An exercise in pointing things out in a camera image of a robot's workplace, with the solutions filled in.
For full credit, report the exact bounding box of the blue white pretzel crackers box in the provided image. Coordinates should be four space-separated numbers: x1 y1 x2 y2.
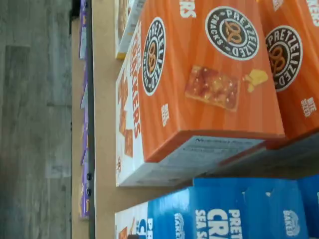
297 174 319 239
114 177 311 239

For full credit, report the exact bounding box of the orange pretzel crackers box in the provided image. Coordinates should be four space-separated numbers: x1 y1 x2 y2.
219 0 319 179
115 0 287 188

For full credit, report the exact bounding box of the wooden board under purple boxes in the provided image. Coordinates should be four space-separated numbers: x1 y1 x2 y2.
70 19 87 239

